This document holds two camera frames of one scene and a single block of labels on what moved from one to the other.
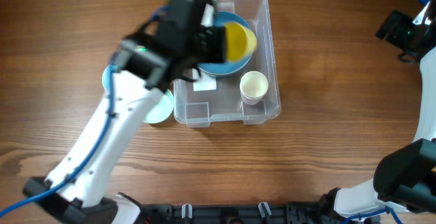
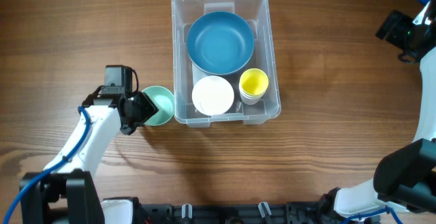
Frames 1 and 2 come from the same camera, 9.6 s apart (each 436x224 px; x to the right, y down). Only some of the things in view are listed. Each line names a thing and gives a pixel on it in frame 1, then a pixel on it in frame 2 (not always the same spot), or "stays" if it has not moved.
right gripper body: [403, 32] stays
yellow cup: [240, 42] to [253, 82]
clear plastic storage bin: [244, 88] stays
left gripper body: [208, 43] to [144, 107]
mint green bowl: [161, 110] stays
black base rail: [246, 213] stays
